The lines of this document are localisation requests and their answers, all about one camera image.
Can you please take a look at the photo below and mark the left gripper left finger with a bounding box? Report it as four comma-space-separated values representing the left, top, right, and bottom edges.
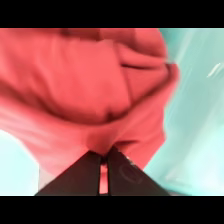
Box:
34, 150, 102, 197

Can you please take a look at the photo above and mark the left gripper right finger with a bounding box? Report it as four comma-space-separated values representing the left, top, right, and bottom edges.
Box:
106, 146, 172, 197

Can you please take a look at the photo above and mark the red T-shirt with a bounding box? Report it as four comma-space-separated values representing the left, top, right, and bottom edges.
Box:
0, 28, 181, 195

